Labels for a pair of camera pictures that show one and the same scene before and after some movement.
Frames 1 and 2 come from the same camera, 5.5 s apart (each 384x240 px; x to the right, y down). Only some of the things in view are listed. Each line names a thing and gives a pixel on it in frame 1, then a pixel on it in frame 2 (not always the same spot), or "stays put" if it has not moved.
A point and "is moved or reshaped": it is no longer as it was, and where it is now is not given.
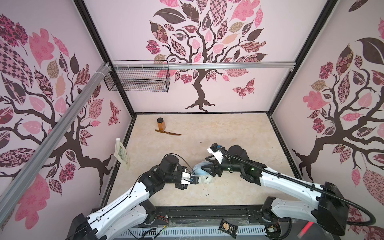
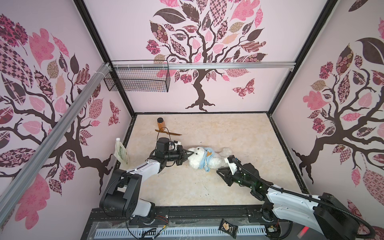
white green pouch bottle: [120, 152] stays put
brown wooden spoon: [167, 132] stays put
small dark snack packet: [226, 227] stays put
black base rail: [243, 215] stays put
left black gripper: [180, 187] -> [182, 155]
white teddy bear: [206, 179] -> [195, 159]
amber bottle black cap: [161, 124] stays put
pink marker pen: [307, 227] stays put
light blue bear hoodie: [198, 169] is moved or reshaped
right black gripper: [216, 165] -> [228, 176]
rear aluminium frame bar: [184, 65] stays put
